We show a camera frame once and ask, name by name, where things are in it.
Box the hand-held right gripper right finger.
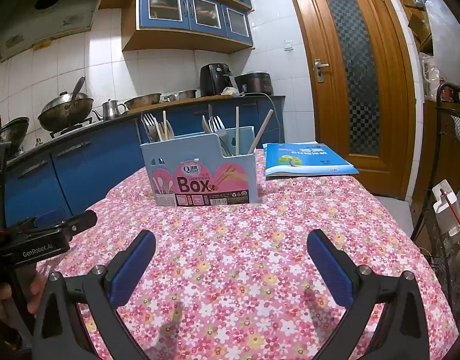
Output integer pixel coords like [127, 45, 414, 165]
[307, 229, 430, 360]

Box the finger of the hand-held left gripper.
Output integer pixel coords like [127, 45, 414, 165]
[52, 209, 98, 235]
[18, 209, 65, 229]

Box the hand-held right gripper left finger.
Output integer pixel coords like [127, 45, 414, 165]
[33, 229, 157, 360]

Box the blue plastic utensil box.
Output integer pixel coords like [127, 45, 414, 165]
[140, 125, 266, 207]

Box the beige handled steel fork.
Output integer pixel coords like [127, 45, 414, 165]
[141, 113, 158, 143]

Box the steel table knife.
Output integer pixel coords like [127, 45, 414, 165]
[201, 115, 212, 147]

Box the person's left hand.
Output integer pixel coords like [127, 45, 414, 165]
[0, 270, 47, 332]

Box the gas stove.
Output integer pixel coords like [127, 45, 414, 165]
[49, 117, 95, 139]

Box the dark steel pan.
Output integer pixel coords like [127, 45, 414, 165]
[0, 116, 30, 158]

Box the pink floral tablecloth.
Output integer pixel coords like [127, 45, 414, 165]
[35, 149, 459, 360]

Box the steel wok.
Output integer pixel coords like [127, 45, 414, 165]
[37, 92, 95, 133]

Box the blue book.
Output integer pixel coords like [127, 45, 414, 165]
[263, 142, 360, 179]

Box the steel kettle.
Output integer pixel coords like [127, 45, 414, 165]
[92, 99, 128, 120]

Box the wooden door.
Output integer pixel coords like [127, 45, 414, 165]
[285, 0, 417, 200]

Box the white plastic box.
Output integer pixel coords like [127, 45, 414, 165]
[431, 180, 460, 250]

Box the steel ladle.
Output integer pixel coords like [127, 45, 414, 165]
[67, 75, 87, 128]

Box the steel colander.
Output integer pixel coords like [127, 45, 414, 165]
[124, 93, 162, 110]

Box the wooden cutting board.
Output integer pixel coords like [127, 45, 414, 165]
[127, 95, 249, 116]

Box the steel bowl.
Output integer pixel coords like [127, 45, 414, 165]
[165, 89, 198, 102]

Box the black air fryer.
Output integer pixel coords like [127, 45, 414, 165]
[199, 63, 236, 97]

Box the black rice cooker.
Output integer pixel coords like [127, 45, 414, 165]
[234, 72, 274, 96]

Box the grey range hood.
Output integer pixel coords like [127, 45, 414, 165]
[0, 0, 114, 63]

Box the white plastic bag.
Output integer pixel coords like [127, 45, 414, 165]
[418, 52, 442, 101]

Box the wooden storage shelf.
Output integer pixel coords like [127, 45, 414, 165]
[385, 0, 460, 211]

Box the large clear plastic bag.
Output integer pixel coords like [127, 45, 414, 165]
[423, 0, 460, 87]

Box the black wire rack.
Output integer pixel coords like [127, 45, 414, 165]
[410, 82, 460, 308]

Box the white power cable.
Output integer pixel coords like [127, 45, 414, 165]
[265, 95, 284, 144]

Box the metal door handle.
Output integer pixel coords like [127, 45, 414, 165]
[313, 59, 330, 83]

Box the blue wall cabinet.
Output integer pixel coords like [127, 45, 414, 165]
[98, 0, 254, 54]

